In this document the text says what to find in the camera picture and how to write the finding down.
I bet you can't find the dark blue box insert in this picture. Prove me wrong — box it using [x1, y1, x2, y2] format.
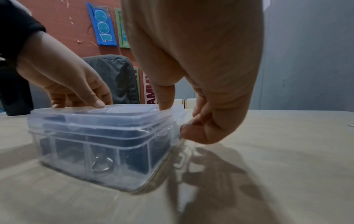
[40, 110, 173, 176]

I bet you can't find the red and white sign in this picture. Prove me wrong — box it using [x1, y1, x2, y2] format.
[142, 70, 159, 105]

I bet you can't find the green wall sign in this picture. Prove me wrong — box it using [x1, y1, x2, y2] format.
[114, 8, 131, 49]

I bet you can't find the person's black shirt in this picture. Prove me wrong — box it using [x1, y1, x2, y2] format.
[0, 0, 47, 117]

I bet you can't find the person's right hand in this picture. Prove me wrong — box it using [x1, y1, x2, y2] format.
[121, 0, 264, 145]

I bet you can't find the blue wall sign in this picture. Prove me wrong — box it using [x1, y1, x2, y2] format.
[86, 2, 117, 47]

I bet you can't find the metal ring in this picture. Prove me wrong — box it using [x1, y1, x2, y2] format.
[93, 153, 112, 174]

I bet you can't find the clear plastic compartment box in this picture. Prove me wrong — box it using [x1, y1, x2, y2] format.
[27, 104, 189, 193]

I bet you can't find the grey office chair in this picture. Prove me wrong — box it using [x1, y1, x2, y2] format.
[82, 55, 141, 105]

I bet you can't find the person's left hand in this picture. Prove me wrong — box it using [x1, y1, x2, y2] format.
[15, 30, 114, 109]

